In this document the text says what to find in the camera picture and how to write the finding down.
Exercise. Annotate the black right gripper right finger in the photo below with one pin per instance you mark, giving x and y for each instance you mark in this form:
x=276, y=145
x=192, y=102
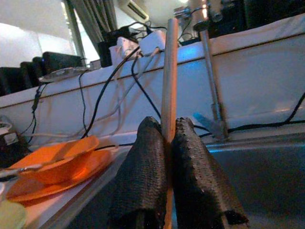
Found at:
x=195, y=179

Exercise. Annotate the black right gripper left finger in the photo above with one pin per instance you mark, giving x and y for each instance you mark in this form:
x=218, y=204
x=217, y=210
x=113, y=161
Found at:
x=143, y=171

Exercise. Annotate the patterned wooden chopstick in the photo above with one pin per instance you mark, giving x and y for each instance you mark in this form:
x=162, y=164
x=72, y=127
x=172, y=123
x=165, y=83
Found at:
x=170, y=83

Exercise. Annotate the metal spoon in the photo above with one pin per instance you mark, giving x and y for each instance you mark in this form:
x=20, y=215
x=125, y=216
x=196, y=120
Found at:
x=23, y=169

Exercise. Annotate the orange plate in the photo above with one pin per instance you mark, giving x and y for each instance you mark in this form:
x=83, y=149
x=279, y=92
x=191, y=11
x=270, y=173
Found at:
x=90, y=171

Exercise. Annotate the steel sink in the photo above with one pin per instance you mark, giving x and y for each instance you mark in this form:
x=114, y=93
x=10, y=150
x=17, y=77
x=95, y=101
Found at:
x=262, y=179

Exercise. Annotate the orange bowl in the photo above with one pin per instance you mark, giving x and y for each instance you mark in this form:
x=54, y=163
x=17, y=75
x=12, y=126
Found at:
x=78, y=146

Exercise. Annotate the thin metal faucet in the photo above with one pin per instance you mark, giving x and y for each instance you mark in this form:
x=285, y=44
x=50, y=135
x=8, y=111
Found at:
x=209, y=64

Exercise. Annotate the small black box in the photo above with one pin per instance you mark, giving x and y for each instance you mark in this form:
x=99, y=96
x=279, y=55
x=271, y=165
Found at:
x=104, y=55

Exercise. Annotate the white charger box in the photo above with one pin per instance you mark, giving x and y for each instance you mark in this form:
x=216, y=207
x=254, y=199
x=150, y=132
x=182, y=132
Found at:
x=124, y=48

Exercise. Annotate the grey round lid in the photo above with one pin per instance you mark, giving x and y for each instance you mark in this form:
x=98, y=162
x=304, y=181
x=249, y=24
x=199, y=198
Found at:
x=64, y=74

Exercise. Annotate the white power adapter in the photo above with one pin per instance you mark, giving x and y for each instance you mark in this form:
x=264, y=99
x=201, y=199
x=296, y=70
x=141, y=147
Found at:
x=153, y=41

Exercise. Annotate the black power strip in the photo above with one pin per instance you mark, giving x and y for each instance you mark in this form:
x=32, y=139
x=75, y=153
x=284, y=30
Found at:
x=12, y=152

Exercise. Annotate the green plate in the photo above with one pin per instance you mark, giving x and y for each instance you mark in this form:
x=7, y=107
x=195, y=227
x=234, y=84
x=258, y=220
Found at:
x=12, y=214

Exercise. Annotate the grey curtain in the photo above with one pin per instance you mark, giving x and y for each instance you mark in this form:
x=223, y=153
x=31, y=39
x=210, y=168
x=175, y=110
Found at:
x=95, y=19

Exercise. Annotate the white air conditioner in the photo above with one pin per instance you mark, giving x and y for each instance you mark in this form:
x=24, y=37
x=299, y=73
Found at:
x=135, y=8

